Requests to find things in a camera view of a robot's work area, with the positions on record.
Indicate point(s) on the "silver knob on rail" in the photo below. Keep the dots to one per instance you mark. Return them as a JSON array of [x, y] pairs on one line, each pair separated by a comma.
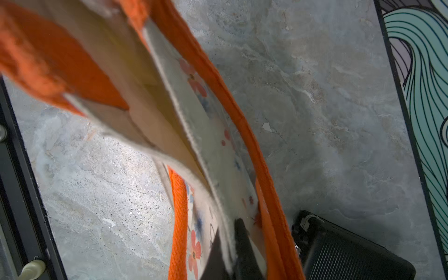
[[3, 133]]

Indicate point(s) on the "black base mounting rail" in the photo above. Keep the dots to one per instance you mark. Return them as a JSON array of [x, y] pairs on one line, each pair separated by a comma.
[[26, 234]]

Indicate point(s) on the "beige canvas bag orange handles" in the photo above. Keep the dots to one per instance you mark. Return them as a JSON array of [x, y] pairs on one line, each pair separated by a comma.
[[135, 69]]

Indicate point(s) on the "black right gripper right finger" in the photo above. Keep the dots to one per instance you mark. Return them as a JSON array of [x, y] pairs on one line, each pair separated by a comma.
[[246, 267]]

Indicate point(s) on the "cream knob on rail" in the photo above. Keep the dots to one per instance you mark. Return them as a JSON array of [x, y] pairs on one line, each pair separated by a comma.
[[32, 270]]

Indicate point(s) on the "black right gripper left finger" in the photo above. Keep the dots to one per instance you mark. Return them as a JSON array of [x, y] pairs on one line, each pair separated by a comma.
[[215, 268]]

